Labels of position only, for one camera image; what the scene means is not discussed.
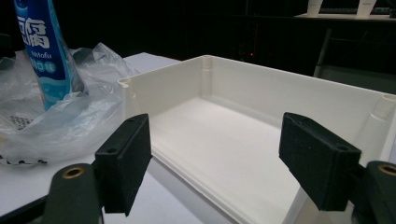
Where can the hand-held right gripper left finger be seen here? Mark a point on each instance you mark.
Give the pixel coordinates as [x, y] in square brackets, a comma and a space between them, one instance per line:
[121, 165]

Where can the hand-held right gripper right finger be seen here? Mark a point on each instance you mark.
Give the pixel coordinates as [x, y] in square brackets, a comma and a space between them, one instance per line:
[323, 161]

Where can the clear plastic bag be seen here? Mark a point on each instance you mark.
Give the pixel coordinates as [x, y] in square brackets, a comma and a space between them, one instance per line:
[71, 124]

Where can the white plastic box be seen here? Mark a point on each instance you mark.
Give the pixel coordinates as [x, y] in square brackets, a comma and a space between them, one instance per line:
[236, 137]

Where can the blue snack packet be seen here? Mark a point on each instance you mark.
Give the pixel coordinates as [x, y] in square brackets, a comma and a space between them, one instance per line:
[46, 53]

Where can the dark chair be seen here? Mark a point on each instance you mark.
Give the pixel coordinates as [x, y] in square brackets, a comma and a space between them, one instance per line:
[351, 62]

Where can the white desk with stands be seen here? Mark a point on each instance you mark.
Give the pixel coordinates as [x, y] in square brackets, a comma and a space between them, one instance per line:
[345, 12]

